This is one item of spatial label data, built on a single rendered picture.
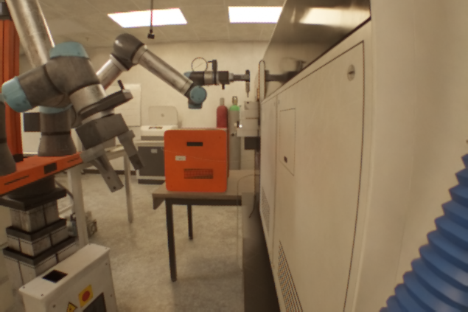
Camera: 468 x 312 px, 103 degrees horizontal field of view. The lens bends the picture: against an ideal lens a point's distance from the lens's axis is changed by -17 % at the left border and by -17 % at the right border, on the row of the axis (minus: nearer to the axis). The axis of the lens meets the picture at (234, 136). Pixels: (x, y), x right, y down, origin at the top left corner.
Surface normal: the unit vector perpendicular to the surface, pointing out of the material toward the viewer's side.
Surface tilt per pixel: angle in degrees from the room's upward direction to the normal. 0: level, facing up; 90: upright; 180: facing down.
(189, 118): 90
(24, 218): 90
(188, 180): 90
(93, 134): 97
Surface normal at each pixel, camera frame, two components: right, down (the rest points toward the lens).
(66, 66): 0.32, 0.07
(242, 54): -0.03, 0.08
